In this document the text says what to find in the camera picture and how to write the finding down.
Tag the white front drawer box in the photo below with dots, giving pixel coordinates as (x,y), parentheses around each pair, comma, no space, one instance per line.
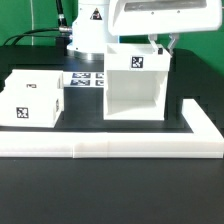
(30,108)

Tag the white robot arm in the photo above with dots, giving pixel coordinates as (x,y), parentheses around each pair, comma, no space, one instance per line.
(105,21)

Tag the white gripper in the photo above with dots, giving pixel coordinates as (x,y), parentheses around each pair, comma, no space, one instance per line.
(143,17)

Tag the white drawer box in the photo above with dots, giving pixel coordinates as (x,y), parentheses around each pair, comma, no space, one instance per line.
(30,108)
(23,79)

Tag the white drawer cabinet housing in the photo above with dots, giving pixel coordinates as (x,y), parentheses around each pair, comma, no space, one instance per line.
(135,81)

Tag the white L-shaped fixture wall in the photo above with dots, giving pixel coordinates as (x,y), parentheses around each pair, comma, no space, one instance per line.
(203,141)

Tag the white marker tag plate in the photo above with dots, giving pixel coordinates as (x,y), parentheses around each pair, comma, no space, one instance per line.
(83,79)

